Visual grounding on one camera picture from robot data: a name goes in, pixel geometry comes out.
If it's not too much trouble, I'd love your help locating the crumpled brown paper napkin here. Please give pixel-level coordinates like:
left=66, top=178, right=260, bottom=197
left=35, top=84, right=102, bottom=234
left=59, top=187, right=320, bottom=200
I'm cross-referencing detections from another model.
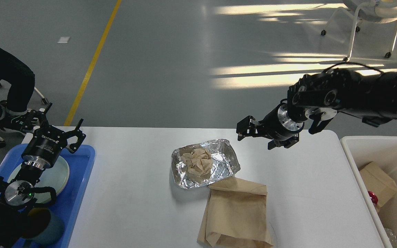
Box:
left=181, top=148, right=213, bottom=177

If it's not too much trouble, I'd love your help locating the white plastic bin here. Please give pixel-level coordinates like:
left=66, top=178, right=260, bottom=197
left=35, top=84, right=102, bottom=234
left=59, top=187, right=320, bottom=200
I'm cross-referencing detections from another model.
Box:
left=340, top=136, right=397, bottom=248

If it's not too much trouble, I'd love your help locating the white chair leg left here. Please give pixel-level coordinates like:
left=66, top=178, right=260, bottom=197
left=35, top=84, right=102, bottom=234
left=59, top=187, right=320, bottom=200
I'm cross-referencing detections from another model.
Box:
left=34, top=87, right=49, bottom=105

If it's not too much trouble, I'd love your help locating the light green plate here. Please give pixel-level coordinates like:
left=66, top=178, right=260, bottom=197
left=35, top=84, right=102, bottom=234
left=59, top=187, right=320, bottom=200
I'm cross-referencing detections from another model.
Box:
left=7, top=156, right=70, bottom=204

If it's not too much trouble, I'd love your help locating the small brown paper bag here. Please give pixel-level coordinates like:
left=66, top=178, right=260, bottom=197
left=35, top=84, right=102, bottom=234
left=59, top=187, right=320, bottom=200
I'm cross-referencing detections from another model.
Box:
left=359, top=162, right=397, bottom=212

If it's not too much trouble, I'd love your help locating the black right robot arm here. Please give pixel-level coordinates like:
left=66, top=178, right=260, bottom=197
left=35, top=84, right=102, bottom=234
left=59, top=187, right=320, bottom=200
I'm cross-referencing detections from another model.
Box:
left=236, top=63, right=397, bottom=150

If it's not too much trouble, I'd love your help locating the blue plastic tray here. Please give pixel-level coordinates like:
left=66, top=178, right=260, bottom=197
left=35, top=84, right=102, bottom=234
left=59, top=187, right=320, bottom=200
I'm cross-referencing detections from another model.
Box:
left=0, top=143, right=95, bottom=248

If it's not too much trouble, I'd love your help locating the crushed red soda can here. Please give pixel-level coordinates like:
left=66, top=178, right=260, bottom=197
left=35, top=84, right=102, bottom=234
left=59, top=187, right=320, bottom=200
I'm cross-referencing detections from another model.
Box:
left=367, top=190, right=379, bottom=207

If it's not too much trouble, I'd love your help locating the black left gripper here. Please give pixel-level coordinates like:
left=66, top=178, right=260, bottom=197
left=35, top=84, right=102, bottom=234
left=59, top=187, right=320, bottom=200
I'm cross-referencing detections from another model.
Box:
left=21, top=103, right=86, bottom=170

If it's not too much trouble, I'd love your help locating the dark teal mug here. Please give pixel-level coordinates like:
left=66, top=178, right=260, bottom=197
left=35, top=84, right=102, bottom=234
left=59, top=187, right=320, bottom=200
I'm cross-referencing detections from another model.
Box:
left=21, top=208, right=64, bottom=248

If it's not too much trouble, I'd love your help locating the white chair on casters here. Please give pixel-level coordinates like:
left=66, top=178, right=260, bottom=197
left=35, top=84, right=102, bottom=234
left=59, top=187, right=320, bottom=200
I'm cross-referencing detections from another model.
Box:
left=321, top=0, right=397, bottom=62

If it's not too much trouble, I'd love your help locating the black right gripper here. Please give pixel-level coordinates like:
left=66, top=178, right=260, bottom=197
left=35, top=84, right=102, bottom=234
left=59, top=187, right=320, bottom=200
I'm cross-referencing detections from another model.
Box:
left=236, top=104, right=304, bottom=150

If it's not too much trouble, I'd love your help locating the seated person in black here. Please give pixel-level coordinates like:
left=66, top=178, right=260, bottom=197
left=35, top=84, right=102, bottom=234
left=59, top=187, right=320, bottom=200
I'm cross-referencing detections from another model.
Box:
left=0, top=37, right=35, bottom=135

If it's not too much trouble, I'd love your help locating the aluminium foil tray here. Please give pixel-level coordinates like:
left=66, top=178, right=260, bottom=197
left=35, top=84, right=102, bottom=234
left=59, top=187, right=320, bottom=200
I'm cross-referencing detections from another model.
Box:
left=171, top=139, right=241, bottom=189

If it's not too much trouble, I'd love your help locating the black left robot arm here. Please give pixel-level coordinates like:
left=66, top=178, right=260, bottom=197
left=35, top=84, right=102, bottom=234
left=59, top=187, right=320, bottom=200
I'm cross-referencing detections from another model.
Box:
left=0, top=103, right=86, bottom=248

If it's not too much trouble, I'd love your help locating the large brown paper bag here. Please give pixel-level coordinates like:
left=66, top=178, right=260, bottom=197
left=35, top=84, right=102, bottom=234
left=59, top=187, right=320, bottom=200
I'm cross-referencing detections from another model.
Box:
left=197, top=176, right=274, bottom=248

